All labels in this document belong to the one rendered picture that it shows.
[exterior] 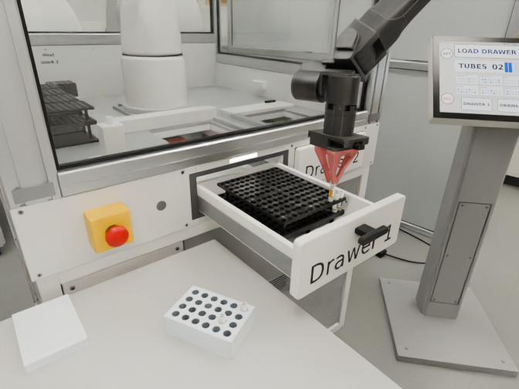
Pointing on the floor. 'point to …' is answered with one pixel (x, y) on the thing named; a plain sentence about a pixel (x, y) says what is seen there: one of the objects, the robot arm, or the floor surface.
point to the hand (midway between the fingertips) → (332, 179)
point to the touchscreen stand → (455, 267)
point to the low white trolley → (165, 279)
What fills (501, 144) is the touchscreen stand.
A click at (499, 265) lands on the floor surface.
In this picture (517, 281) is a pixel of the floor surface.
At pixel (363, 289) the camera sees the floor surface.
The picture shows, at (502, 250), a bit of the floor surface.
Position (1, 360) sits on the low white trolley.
